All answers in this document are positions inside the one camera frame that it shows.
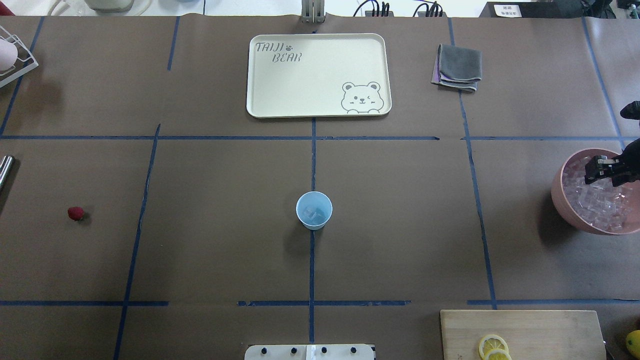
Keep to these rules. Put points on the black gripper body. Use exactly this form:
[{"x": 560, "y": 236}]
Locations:
[{"x": 621, "y": 169}]

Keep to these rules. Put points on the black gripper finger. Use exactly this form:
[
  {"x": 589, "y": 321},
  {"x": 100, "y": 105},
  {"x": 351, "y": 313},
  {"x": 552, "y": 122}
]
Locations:
[
  {"x": 599, "y": 162},
  {"x": 594, "y": 175}
]

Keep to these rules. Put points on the clear ice cube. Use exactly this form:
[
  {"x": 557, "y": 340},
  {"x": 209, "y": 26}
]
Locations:
[{"x": 313, "y": 215}]

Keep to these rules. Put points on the red strawberry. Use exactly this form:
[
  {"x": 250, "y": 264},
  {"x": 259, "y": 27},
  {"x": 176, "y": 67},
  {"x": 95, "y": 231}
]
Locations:
[{"x": 76, "y": 213}]

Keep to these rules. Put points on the pink bowl of ice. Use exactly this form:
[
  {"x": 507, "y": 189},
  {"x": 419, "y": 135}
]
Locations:
[{"x": 597, "y": 208}]

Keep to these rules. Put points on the light blue plastic cup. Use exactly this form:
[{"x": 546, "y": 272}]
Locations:
[{"x": 317, "y": 199}]

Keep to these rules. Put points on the pink cup on rack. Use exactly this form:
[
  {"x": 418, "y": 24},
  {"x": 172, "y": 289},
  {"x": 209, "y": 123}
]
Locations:
[{"x": 8, "y": 54}]

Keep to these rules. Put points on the folded grey cloth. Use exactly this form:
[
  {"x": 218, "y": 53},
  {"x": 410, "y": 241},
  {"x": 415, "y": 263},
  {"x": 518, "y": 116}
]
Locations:
[{"x": 458, "y": 68}]

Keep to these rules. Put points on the whole yellow lemon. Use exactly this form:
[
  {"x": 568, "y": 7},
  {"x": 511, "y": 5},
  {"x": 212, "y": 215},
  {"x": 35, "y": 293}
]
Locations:
[{"x": 632, "y": 343}]

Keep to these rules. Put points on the wooden cutting board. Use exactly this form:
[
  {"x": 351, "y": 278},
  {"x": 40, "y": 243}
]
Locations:
[{"x": 529, "y": 334}]

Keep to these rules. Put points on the lemon slices stack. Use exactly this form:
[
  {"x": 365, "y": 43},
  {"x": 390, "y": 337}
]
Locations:
[{"x": 493, "y": 347}]

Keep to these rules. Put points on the cream bear serving tray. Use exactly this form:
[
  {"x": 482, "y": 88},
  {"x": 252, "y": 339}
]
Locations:
[{"x": 318, "y": 75}]

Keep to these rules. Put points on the steel muddler black tip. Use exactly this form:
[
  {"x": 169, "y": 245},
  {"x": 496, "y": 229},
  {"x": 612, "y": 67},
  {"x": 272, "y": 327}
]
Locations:
[{"x": 5, "y": 168}]

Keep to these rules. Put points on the aluminium frame post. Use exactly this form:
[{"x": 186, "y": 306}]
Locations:
[{"x": 313, "y": 11}]

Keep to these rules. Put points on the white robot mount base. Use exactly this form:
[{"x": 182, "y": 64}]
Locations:
[{"x": 341, "y": 351}]

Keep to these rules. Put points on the white wire cup rack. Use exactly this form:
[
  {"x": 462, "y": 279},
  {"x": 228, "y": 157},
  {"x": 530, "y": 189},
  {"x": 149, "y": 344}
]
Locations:
[{"x": 25, "y": 61}]

